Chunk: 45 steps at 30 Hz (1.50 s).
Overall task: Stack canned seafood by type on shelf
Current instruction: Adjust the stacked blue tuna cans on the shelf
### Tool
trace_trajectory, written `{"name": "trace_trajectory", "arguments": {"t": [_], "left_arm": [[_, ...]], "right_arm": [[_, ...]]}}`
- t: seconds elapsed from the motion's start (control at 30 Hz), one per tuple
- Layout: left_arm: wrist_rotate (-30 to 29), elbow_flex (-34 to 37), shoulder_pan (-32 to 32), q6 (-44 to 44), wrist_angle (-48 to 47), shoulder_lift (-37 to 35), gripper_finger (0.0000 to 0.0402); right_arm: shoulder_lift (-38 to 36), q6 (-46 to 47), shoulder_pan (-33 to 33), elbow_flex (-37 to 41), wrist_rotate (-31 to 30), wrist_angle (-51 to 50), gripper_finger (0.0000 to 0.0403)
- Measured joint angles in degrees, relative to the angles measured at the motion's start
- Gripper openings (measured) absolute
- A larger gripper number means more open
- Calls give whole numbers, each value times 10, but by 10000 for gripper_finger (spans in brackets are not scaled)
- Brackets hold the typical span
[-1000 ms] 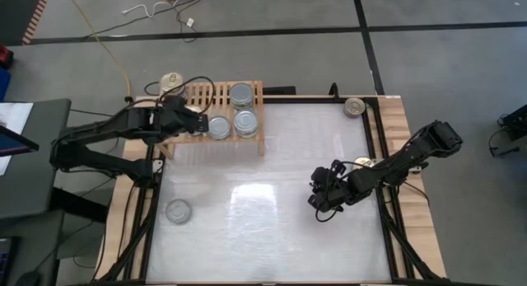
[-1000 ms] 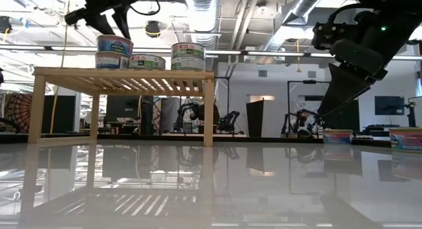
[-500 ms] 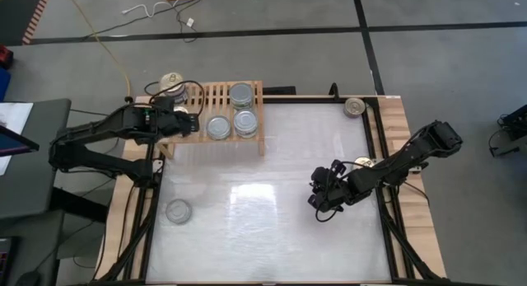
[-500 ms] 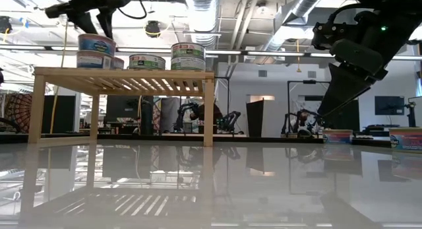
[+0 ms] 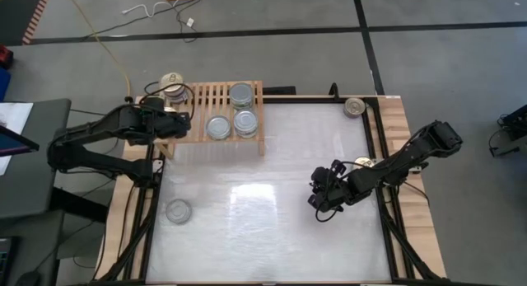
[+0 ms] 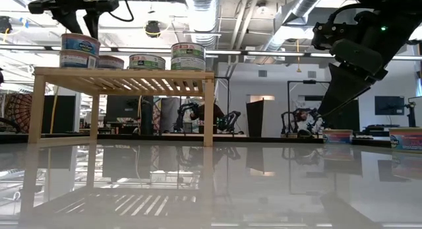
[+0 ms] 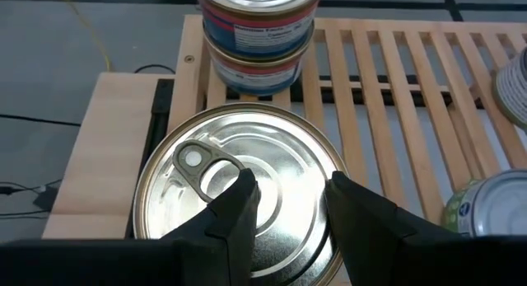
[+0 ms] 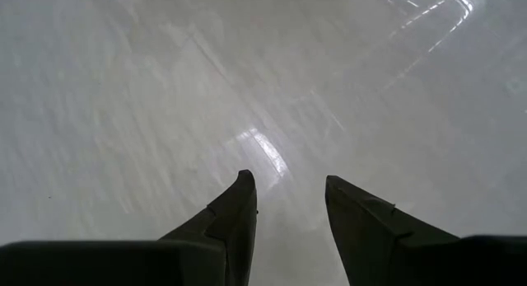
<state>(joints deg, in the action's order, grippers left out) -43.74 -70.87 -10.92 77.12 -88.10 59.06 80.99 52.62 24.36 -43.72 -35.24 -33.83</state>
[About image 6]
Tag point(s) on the red patterned tapestry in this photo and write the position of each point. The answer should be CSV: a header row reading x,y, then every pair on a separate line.
x,y
18,110

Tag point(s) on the dark desk monitor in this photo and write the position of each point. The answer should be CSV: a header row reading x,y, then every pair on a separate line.
x,y
120,108

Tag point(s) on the large black panel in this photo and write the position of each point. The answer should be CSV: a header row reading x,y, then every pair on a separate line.
x,y
346,121

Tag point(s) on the black metal stand frame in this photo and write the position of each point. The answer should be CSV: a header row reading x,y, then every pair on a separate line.
x,y
310,81
228,100

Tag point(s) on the light wooden slatted shelf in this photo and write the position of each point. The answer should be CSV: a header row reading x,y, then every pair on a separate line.
x,y
38,107

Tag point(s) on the black camera stand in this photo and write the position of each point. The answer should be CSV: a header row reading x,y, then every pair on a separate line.
x,y
411,117

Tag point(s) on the ceiling light strip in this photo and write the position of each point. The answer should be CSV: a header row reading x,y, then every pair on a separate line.
x,y
277,53

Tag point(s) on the dark wall monitor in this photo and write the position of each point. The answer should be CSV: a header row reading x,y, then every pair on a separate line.
x,y
389,105

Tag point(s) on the ribbed silver ceiling duct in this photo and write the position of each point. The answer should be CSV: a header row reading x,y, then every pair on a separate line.
x,y
204,24

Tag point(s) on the white wall poster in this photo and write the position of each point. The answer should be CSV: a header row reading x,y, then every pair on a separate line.
x,y
317,103

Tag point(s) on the white patterned cloth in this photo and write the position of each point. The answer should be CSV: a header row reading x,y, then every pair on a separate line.
x,y
188,102

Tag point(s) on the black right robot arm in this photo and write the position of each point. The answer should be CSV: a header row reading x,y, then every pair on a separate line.
x,y
402,4

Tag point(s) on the black ceiling device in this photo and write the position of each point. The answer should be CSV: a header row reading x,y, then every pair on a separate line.
x,y
6,24

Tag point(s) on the person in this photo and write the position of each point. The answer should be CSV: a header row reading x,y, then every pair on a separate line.
x,y
305,116
216,113

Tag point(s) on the black dome camera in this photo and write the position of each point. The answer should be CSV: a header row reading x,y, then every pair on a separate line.
x,y
153,29

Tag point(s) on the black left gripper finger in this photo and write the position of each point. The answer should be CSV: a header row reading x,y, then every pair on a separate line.
x,y
92,24
71,21

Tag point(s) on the black background robot arm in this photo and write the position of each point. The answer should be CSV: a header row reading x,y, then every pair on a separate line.
x,y
287,121
230,120

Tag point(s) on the smooth silver ceiling duct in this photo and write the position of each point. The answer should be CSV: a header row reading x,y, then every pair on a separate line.
x,y
296,11

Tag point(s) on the black standing board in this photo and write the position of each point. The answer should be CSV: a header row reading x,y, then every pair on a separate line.
x,y
255,118

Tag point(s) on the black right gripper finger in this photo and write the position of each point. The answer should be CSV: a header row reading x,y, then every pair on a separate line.
x,y
356,103
343,87

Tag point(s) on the black keyboard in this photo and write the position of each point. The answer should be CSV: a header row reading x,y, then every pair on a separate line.
x,y
382,126

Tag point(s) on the black cabinet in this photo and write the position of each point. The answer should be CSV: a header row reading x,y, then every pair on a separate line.
x,y
59,117

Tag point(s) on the grey draped cover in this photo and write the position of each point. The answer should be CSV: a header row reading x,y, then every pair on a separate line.
x,y
169,113

